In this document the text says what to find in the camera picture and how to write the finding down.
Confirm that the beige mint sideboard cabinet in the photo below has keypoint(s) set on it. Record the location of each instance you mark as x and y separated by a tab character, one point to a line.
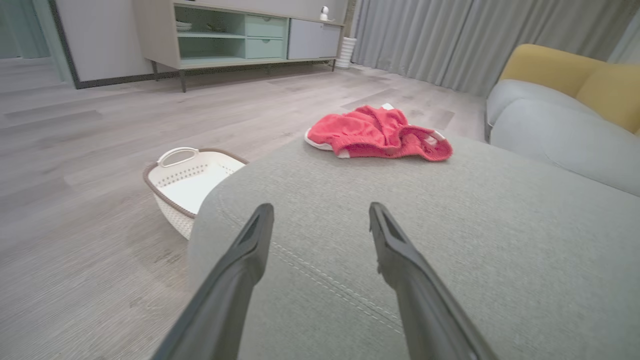
310	40

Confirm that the yellow sofa back cushion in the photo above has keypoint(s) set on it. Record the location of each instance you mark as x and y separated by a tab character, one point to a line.
615	95
545	65

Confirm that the grey sofa seat cushion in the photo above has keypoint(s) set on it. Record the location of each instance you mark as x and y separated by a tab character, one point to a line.
520	90
565	140

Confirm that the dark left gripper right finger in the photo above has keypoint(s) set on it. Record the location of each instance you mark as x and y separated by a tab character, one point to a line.
425	310

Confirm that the stacked white plates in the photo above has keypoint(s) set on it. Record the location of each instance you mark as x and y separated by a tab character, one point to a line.
183	25

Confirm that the grey fabric sofa ottoman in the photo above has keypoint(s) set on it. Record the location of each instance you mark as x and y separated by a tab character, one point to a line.
500	250

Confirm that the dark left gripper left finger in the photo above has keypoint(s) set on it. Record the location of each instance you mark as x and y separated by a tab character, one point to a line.
225	300

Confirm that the red textured garment white trim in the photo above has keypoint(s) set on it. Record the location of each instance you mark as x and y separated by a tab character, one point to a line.
365	132

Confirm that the grey pleated curtain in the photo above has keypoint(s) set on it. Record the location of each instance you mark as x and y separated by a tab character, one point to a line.
450	40

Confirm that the white ribbed floor vase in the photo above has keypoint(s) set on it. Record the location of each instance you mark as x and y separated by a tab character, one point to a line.
345	52

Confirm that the white perforated laundry basket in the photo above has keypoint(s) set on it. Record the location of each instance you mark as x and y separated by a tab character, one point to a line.
190	185

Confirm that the small white camera device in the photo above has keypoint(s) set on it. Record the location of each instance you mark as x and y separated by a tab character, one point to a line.
325	13

